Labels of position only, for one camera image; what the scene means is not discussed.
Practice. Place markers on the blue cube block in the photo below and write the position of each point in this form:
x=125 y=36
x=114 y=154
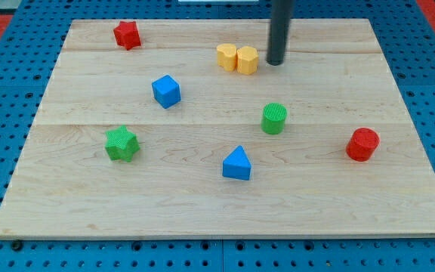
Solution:
x=166 y=91

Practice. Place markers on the blue triangle block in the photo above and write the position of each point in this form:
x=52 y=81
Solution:
x=237 y=165

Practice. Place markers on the yellow hexagon block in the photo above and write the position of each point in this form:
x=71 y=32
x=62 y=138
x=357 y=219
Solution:
x=247 y=60

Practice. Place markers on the red star block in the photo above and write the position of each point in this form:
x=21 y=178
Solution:
x=127 y=35

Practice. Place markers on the yellow heart block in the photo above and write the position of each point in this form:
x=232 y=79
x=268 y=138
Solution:
x=226 y=56

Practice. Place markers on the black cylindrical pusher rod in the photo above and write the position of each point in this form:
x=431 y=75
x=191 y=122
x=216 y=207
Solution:
x=280 y=18

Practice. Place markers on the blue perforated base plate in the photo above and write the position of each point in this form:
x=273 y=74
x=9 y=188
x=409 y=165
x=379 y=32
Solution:
x=28 y=52

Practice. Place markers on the light wooden board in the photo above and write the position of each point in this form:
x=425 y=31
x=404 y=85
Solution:
x=303 y=185

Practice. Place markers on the red cylinder block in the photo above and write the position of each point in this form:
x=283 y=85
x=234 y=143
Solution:
x=362 y=144

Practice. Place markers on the green cylinder block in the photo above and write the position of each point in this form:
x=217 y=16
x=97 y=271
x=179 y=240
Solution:
x=273 y=118

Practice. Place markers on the green star block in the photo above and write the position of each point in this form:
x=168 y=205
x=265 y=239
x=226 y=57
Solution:
x=121 y=144

